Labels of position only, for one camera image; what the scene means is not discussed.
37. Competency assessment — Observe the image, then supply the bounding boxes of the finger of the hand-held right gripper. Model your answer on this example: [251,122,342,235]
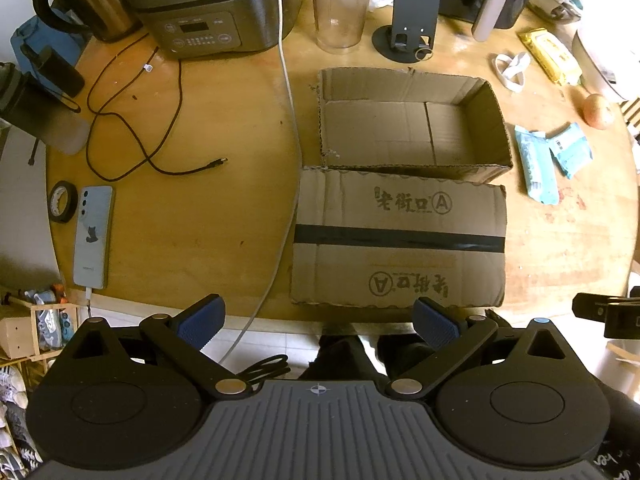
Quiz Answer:
[572,291,609,322]

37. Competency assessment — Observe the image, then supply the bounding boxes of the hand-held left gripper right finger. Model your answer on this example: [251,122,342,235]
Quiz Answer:
[385,296,569,402]

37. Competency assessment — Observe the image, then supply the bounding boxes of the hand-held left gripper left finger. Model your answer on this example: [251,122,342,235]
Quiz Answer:
[62,294,252,401]

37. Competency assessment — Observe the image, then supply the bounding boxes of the brown cardboard box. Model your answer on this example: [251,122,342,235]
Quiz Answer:
[289,66,515,309]

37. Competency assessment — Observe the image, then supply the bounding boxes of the long blue packet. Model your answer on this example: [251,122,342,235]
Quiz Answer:
[514,125,561,206]

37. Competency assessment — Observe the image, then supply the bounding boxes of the small blue packet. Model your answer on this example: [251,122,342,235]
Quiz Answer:
[545,122,594,181]

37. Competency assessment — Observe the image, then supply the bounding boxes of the round wooden desk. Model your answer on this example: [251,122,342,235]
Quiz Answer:
[45,0,640,335]

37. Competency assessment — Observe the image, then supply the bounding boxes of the person's dark trousers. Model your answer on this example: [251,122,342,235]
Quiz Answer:
[299,332,417,382]

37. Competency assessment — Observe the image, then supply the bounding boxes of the light blue smartphone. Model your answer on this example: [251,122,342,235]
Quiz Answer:
[73,184,115,290]

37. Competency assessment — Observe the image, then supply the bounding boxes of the wooden shoe rack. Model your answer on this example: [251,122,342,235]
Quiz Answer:
[0,285,84,377]

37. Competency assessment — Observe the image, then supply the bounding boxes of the black tape roll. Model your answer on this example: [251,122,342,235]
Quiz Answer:
[48,179,80,224]

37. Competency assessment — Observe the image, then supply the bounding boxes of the round orange fruit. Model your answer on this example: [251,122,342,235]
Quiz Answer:
[582,93,615,131]

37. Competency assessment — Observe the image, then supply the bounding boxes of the pile of sneakers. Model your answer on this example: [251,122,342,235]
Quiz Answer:
[0,360,47,480]

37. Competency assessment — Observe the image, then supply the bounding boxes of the yellow wet wipes pack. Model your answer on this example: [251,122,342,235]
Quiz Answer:
[517,28,584,87]

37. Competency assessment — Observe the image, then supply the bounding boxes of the black power bank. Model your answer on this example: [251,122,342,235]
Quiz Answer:
[20,45,86,99]

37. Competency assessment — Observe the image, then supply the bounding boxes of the pink tumbler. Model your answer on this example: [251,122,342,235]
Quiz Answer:
[471,0,510,43]

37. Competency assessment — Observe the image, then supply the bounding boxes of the steel rice cooker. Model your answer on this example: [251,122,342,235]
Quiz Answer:
[120,0,307,59]

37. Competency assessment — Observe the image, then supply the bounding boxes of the black phone stand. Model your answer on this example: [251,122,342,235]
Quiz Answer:
[371,0,442,64]

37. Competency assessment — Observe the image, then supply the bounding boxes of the clear grey-lidded shaker bottle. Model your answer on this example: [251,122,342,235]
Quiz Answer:
[306,0,382,55]

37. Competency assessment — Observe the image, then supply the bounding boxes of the blue bag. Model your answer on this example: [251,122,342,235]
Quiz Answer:
[11,15,84,69]

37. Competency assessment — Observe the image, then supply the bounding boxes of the steel electric kettle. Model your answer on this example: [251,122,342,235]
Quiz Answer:
[32,0,144,44]

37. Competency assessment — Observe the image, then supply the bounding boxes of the black looped cable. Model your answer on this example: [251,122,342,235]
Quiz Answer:
[234,354,292,392]

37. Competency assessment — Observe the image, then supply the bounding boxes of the black charging cable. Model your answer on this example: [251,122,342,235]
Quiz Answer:
[85,30,229,181]

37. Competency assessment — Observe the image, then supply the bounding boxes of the white power cable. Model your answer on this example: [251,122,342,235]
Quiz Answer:
[219,0,302,364]

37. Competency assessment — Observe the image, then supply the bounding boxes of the white elastic strap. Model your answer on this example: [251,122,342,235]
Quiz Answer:
[492,52,532,94]

